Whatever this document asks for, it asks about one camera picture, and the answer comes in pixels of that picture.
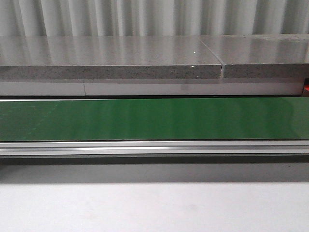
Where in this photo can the green conveyor belt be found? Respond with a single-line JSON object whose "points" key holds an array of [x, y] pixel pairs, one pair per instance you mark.
{"points": [[155, 119]]}

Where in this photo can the grey stone counter slab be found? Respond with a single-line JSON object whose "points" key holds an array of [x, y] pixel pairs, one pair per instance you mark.
{"points": [[106, 57]]}

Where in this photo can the grey right counter slab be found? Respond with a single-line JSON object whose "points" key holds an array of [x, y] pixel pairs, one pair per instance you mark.
{"points": [[261, 56]]}

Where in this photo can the grey pleated curtain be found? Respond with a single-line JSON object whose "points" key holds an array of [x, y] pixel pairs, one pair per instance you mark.
{"points": [[152, 17]]}

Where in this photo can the aluminium conveyor frame rail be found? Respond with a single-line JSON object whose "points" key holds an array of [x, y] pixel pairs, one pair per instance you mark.
{"points": [[149, 149]]}

